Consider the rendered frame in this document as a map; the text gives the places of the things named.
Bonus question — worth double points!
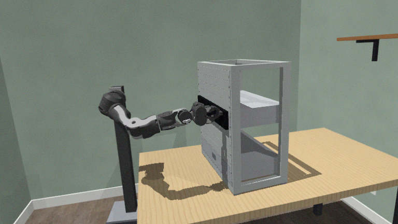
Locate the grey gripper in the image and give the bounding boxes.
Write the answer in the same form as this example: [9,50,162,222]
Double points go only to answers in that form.
[189,102,223,126]

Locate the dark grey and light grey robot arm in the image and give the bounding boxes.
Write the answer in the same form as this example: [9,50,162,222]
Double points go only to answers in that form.
[98,87,192,139]

